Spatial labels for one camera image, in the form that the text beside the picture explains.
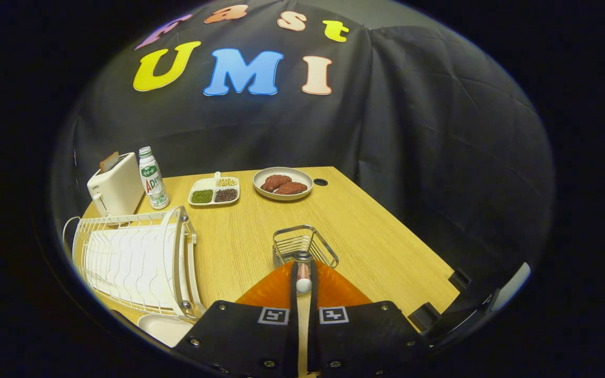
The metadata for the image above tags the black backdrop cloth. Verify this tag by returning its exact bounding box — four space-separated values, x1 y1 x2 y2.
53 3 554 295

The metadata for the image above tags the white wire dish rack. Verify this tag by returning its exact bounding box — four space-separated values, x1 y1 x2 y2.
62 206 204 321

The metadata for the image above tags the white green label drink bottle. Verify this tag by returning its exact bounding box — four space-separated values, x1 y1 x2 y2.
139 146 170 211

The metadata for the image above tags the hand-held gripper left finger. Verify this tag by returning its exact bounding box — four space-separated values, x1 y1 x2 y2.
174 261 299 378

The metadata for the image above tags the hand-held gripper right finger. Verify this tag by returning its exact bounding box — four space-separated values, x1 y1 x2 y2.
308 260 432 378

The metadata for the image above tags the metal wire basket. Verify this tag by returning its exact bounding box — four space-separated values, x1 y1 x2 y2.
273 225 340 269

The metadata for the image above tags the white toaster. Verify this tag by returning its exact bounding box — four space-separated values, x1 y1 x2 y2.
87 152 145 218

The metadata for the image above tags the toasted bread slice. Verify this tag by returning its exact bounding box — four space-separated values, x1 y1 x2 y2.
99 151 120 173

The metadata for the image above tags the spoon with white ball end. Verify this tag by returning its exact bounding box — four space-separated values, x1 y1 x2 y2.
295 251 314 295

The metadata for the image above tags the black table edge bracket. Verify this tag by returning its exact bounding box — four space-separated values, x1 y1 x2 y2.
409 302 441 332
449 269 472 290

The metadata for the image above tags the white divided dish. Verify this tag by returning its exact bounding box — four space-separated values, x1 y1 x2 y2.
188 172 241 207

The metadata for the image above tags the beige plate with meat patties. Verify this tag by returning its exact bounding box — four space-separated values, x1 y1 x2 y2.
253 167 314 201

